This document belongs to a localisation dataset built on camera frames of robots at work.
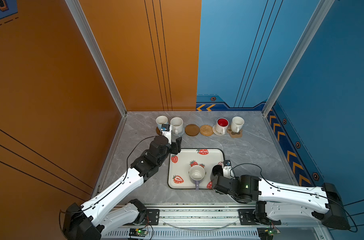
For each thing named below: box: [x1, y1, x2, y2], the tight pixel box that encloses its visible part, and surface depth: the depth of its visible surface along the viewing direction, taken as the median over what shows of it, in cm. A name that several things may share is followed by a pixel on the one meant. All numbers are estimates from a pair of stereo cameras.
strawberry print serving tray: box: [168, 148, 225, 190], surface depth 94 cm
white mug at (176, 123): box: [170, 117, 184, 135], surface depth 104 cm
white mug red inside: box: [215, 117, 230, 135], surface depth 104 cm
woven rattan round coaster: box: [199, 124, 214, 137], surface depth 111 cm
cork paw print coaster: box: [226, 128, 243, 138], surface depth 107 cm
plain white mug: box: [231, 116, 245, 133], surface depth 104 cm
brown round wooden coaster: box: [184, 123, 200, 137], surface depth 110 cm
